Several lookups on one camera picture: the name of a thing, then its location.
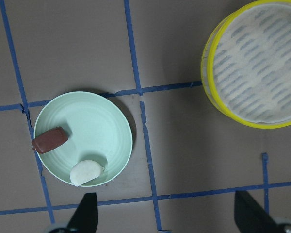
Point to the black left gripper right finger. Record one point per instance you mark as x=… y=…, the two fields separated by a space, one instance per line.
x=250 y=217

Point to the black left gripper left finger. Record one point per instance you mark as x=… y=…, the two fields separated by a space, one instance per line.
x=85 y=217

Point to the white round bun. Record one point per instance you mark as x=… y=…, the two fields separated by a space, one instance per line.
x=85 y=171

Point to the yellow steamer basket with cloth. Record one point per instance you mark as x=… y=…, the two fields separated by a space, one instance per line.
x=246 y=65

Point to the brown rectangular bun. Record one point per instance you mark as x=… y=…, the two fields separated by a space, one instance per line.
x=49 y=140

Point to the light green plate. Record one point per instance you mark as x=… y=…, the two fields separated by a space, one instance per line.
x=97 y=130

